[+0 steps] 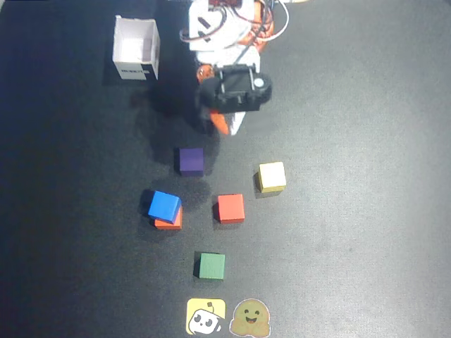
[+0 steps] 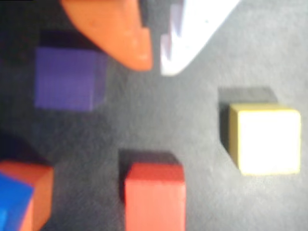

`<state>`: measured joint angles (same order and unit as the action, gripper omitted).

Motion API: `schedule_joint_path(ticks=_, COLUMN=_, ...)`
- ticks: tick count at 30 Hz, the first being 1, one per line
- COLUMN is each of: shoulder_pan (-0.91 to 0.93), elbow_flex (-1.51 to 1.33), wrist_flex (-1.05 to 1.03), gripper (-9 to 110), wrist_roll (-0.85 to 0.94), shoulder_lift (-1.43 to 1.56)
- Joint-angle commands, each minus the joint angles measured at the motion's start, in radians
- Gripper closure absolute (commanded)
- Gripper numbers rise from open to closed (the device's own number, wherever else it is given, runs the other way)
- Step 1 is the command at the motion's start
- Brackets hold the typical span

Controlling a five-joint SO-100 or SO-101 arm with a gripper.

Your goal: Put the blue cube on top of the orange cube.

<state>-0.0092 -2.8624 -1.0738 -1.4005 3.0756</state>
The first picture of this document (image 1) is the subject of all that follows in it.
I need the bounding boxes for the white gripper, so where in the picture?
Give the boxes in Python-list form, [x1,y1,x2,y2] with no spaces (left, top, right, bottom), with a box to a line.
[195,46,262,137]

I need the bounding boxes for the blue cube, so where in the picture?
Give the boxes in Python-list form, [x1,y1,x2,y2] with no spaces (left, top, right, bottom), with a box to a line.
[147,190,183,225]

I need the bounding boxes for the purple cube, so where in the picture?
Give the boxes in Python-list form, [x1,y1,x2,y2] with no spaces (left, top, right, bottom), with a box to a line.
[178,147,205,177]

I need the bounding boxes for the yellow cube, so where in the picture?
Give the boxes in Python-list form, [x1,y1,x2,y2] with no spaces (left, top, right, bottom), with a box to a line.
[256,161,287,194]

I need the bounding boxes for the red cube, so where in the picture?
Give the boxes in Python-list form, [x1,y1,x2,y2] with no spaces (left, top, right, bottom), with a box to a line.
[214,194,246,225]

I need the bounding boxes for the orange cube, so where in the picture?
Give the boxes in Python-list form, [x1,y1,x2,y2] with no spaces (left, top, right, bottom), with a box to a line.
[154,206,183,230]

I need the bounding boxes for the green cube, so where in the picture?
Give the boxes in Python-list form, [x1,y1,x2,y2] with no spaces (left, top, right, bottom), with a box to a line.
[194,251,226,280]

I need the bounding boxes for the white cardboard box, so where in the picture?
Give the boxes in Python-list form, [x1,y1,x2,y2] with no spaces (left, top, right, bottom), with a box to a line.
[111,15,161,82]

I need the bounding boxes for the dark grey felt mat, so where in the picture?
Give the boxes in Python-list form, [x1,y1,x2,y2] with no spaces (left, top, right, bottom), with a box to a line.
[0,0,451,338]

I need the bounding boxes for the yellow robot face sticker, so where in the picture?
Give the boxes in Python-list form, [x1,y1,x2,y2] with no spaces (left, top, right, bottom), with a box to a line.
[185,298,227,335]

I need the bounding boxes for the smiling hugging face sticker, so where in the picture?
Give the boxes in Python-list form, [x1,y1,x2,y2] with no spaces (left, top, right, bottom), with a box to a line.
[229,298,271,337]

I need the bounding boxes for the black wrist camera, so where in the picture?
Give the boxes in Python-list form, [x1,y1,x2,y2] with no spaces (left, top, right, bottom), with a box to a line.
[195,64,273,114]

